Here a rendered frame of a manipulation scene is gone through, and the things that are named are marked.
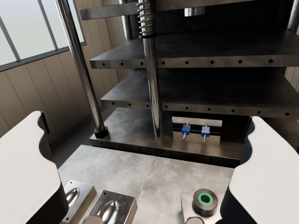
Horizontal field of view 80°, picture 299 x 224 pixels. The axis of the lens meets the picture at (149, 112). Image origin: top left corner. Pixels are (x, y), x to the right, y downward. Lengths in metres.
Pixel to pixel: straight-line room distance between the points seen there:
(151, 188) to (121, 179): 0.16
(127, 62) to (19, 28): 1.63
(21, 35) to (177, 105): 1.89
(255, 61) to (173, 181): 0.64
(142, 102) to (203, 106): 0.35
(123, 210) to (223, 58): 0.75
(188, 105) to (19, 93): 1.91
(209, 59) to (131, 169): 0.66
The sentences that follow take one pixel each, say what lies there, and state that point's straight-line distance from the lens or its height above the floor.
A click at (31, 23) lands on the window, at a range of 2.52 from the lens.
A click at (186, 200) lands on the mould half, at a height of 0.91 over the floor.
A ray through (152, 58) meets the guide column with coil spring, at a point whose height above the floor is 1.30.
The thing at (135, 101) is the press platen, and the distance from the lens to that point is 1.08.
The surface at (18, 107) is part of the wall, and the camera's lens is 2.43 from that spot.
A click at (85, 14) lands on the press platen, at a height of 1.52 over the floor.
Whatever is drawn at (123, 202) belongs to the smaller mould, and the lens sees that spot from 0.79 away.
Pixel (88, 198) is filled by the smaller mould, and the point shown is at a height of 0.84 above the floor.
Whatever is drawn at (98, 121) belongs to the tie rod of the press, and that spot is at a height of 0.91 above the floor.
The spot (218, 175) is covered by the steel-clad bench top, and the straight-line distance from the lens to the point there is 0.95.
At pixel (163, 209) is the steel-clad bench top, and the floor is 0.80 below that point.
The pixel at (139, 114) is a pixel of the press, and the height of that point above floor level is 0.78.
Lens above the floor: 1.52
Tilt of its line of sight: 30 degrees down
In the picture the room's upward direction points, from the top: 7 degrees counter-clockwise
